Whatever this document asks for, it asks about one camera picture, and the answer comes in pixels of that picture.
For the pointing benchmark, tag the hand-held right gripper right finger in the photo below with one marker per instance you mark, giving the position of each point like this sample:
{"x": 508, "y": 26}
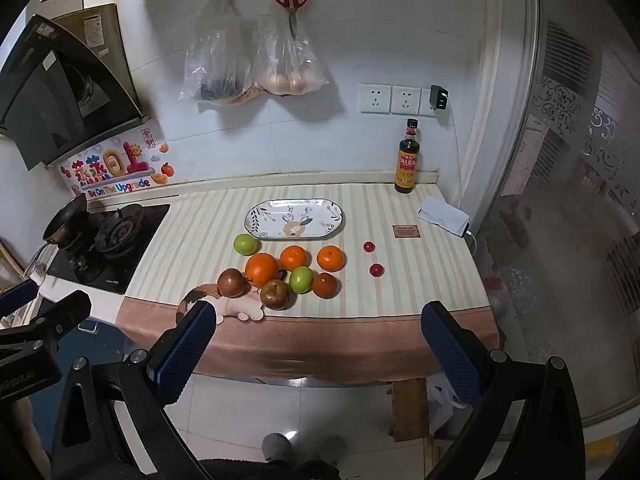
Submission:
{"x": 450, "y": 360}

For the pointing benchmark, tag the dark soy sauce bottle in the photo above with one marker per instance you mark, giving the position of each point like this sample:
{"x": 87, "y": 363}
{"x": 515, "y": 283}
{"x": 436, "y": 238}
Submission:
{"x": 407, "y": 167}

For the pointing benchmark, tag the colourful wall sticker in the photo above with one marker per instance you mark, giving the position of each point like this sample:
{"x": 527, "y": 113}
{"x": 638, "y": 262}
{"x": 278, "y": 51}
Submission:
{"x": 117, "y": 165}

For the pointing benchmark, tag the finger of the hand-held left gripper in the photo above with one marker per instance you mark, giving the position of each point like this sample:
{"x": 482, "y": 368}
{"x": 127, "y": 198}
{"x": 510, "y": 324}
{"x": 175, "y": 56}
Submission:
{"x": 17, "y": 296}
{"x": 62, "y": 310}

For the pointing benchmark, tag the grey slipper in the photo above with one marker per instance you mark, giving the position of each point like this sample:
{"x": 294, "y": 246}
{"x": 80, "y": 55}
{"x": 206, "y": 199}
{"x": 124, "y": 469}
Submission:
{"x": 277, "y": 447}

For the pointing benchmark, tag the clear bag with dark contents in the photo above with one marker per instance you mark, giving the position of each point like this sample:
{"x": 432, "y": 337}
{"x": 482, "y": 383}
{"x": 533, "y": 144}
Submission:
{"x": 217, "y": 60}

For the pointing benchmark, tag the large orange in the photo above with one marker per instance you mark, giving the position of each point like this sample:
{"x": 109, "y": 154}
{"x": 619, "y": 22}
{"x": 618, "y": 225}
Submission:
{"x": 261, "y": 269}

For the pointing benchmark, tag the red-brown apple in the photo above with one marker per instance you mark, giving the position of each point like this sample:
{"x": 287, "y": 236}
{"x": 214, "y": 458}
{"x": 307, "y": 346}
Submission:
{"x": 275, "y": 294}
{"x": 232, "y": 282}

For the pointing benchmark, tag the orange tangerine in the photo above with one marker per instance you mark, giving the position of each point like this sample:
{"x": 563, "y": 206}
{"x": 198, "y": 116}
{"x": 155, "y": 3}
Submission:
{"x": 330, "y": 258}
{"x": 293, "y": 257}

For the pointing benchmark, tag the clear bag of eggs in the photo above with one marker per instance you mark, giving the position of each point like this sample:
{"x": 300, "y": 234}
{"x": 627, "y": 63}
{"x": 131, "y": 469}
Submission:
{"x": 290, "y": 70}

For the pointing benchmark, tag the black frying pan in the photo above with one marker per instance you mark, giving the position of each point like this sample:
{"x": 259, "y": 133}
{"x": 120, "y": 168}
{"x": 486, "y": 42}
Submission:
{"x": 65, "y": 220}

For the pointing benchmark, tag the wooden stool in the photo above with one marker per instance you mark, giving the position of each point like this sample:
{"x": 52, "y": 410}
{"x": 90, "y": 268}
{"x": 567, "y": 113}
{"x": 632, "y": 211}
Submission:
{"x": 409, "y": 410}

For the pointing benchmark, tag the green apple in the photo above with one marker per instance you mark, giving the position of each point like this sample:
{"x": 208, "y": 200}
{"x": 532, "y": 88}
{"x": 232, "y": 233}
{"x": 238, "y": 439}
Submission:
{"x": 245, "y": 244}
{"x": 301, "y": 280}

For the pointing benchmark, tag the black range hood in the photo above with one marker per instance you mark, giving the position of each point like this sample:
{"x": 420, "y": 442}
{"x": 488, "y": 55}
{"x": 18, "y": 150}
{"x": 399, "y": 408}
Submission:
{"x": 50, "y": 90}

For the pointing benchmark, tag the white plastic bag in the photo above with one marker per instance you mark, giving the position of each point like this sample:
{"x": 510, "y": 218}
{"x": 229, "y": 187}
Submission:
{"x": 445, "y": 405}

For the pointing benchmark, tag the white wall socket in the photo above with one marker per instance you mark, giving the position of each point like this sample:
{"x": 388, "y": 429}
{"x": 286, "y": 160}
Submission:
{"x": 406, "y": 100}
{"x": 375, "y": 98}

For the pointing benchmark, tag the black gas stove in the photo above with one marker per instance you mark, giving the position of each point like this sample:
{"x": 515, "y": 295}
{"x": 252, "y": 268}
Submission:
{"x": 115, "y": 250}

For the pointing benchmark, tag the small brown card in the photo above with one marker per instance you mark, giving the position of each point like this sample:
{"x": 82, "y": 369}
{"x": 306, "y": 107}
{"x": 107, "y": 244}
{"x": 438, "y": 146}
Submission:
{"x": 406, "y": 231}

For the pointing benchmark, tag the person's left forearm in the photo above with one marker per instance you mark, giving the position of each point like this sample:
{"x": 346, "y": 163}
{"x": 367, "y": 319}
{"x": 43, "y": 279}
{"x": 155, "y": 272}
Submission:
{"x": 22, "y": 435}

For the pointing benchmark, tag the floral oval ceramic plate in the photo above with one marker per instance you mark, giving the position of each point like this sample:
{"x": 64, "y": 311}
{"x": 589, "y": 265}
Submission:
{"x": 295, "y": 217}

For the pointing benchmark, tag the black plug adapter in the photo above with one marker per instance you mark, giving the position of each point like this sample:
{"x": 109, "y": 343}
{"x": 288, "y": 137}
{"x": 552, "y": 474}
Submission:
{"x": 439, "y": 97}

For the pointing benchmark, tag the red cherry tomato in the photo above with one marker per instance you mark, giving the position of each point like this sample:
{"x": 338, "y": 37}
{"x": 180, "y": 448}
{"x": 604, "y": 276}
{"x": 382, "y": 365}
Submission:
{"x": 376, "y": 270}
{"x": 369, "y": 246}

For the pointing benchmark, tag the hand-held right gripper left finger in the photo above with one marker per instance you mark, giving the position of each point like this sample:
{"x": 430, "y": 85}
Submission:
{"x": 184, "y": 355}

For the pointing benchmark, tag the dark red-brown orange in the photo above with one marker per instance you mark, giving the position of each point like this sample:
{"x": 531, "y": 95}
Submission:
{"x": 325, "y": 286}

